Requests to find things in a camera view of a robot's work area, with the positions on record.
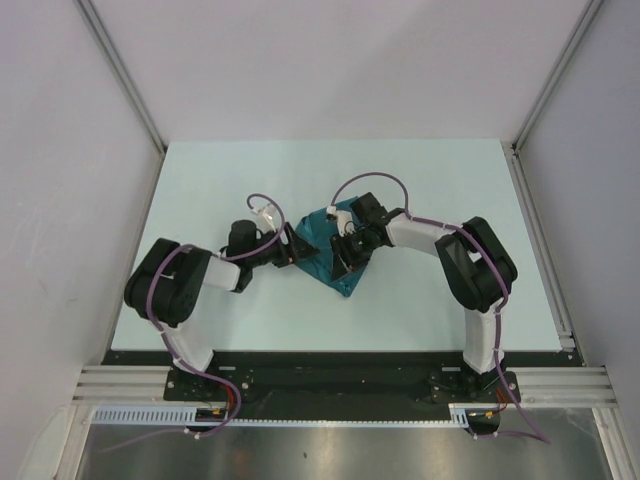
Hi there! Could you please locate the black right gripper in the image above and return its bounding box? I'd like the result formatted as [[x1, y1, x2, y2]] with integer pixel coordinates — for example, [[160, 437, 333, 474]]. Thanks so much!
[[329, 229, 381, 282]]

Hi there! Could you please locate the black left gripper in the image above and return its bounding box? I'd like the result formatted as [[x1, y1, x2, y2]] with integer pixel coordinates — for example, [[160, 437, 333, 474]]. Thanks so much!
[[246, 221, 319, 268]]

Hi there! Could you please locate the teal cloth napkin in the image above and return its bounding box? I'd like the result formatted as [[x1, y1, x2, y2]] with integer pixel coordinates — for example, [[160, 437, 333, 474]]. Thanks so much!
[[295, 208, 369, 298]]

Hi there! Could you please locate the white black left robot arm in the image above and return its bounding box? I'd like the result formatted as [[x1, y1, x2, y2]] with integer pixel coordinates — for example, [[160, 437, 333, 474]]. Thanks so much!
[[124, 220, 319, 400]]

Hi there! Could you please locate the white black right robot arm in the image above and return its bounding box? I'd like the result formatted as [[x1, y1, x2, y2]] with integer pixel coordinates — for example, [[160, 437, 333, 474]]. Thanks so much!
[[326, 193, 518, 401]]

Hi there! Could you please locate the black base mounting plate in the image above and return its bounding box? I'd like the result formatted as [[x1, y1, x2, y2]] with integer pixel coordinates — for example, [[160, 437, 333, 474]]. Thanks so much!
[[101, 349, 586, 407]]

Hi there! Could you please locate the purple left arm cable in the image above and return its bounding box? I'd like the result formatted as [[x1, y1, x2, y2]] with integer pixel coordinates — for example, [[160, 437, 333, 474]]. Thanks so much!
[[94, 192, 289, 453]]

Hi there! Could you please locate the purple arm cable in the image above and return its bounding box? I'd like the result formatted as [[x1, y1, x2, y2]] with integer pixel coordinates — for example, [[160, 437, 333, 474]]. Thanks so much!
[[94, 192, 289, 453], [326, 171, 549, 444]]

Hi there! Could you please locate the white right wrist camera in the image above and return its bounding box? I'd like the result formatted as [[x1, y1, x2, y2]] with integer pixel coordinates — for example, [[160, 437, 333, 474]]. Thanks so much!
[[326, 205, 356, 237]]

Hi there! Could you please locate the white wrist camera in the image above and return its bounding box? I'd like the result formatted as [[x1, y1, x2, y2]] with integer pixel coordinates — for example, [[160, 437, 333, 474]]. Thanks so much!
[[326, 205, 356, 237], [251, 203, 278, 234]]

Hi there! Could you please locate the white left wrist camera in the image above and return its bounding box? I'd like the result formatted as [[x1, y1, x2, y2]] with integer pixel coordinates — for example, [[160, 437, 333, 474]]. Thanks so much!
[[251, 203, 278, 234]]

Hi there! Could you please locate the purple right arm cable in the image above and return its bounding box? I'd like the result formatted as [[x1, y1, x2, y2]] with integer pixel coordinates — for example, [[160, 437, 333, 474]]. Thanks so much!
[[326, 171, 549, 444]]

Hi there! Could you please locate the white slotted cable duct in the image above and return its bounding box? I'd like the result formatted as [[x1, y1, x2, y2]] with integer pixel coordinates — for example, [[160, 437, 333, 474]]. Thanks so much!
[[92, 403, 471, 427]]

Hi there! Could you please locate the aluminium frame rail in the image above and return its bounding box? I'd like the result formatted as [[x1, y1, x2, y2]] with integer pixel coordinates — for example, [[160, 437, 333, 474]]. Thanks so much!
[[503, 142, 639, 479]]

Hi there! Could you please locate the left aluminium corner post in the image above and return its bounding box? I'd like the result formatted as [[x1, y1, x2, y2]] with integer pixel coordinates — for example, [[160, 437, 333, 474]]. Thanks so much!
[[73, 0, 168, 158]]

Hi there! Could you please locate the aluminium corner post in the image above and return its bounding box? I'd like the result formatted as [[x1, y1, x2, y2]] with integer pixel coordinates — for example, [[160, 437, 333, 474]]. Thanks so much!
[[510, 0, 605, 152], [73, 0, 168, 158]]

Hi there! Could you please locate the right aluminium corner post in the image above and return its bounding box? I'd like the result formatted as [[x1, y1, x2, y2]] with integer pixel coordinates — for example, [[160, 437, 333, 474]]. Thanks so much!
[[510, 0, 605, 152]]

